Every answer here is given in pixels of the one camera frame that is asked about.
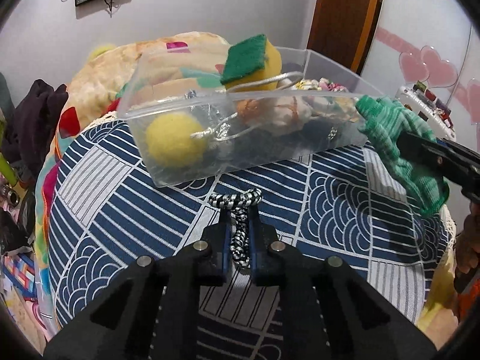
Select black white braided rope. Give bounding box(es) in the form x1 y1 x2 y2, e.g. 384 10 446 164
207 187 264 270

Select green knitted cloth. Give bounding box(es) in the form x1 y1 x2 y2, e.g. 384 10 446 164
354 94 451 217

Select floral fabric scrunchie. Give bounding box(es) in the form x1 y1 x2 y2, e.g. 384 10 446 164
292 77 359 122

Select yellow felt ball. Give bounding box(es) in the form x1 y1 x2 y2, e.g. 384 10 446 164
145 112 208 168

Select clear plastic storage box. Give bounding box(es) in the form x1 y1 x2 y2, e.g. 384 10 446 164
117 44 379 187

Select green yellow sponge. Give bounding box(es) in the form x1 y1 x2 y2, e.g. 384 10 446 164
220 34 282 89

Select white sock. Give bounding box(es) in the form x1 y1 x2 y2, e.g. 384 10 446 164
259 96 336 137

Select person's right hand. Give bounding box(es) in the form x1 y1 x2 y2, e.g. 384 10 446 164
454 213 479 293

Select blue white patterned tablecloth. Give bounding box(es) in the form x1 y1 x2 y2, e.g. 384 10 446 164
44 120 451 359

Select brown wooden door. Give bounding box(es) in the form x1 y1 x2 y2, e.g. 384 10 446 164
307 0 383 74

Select colourful book on floor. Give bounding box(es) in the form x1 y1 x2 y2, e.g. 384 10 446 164
1 253 38 299

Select colourful fleece blanket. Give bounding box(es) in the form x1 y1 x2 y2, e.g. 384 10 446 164
33 31 234 271

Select dark purple clothing pile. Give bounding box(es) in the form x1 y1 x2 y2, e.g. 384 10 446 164
1 79 68 179

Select yellow plush toy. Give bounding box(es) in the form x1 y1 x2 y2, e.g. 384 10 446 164
88 44 116 61

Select pink heart wall stickers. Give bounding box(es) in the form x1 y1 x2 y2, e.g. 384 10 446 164
375 27 479 124

